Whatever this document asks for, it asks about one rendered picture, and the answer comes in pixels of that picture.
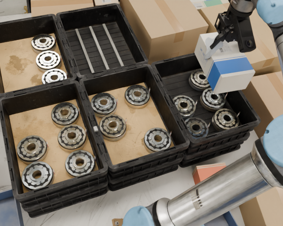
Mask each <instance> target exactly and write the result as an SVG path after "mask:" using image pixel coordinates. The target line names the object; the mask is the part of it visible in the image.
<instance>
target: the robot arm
mask: <svg viewBox="0 0 283 226"><path fill-rule="evenodd" d="M228 1H229V3H230V5H229V7H228V10H227V11H224V12H223V13H219V14H218V16H217V19H216V22H215V25H214V26H215V28H216V30H217V32H218V35H217V36H216V37H215V38H213V39H212V38H210V37H207V38H206V40H205V44H206V49H207V50H206V53H205V55H204V59H208V58H210V57H211V56H212V55H213V54H214V53H215V52H216V51H217V50H218V49H220V48H221V47H222V46H223V41H224V40H226V42H228V43H229V42H232V41H236V42H238V47H239V51H240V52H241V53H244V52H251V51H253V50H255V49H256V43H255V39H254V35H253V31H252V26H251V22H250V17H249V16H250V15H251V14H252V13H253V11H254V10H255V8H256V10H257V13H258V15H259V16H260V18H262V20H263V21H264V22H265V23H266V24H267V25H268V26H269V28H270V29H271V31H272V33H273V37H274V42H275V46H276V50H277V54H278V58H279V63H280V67H281V71H282V75H283V0H228ZM218 19H219V23H218V25H217V20H218ZM273 187H279V188H283V114H282V115H280V116H278V117H276V118H275V119H274V120H273V121H272V122H271V123H270V124H269V125H268V126H267V128H266V131H265V133H264V136H262V137H260V138H259V139H257V140H256V141H254V144H253V148H252V151H251V152H250V153H248V154H247V155H245V156H243V157H241V158H240V159H238V160H236V161H235V162H233V163H231V164H230V165H228V166H226V167H225V168H223V169H221V170H220V171H218V172H216V173H215V174H213V175H211V176H210V177H208V178H206V179H205V180H203V181H201V182H199V183H198V184H196V185H194V186H193V187H191V188H189V189H188V190H186V191H184V192H183V193H181V194H179V195H178V196H176V197H174V198H172V199H169V198H165V197H164V198H161V199H159V200H157V201H155V202H154V203H152V204H150V205H149V206H146V207H144V206H140V205H139V206H135V207H132V208H131V209H130V210H128V212H127V213H126V214H125V216H124V219H123V224H122V226H204V224H205V223H207V222H209V221H211V220H212V219H214V218H216V217H218V216H220V215H222V214H224V213H226V212H228V211H230V210H232V209H234V208H236V207H237V206H239V205H241V204H243V203H245V202H247V201H249V200H251V199H253V198H254V197H256V196H258V195H260V194H262V193H264V192H266V191H268V190H270V189H272V188H273Z"/></svg>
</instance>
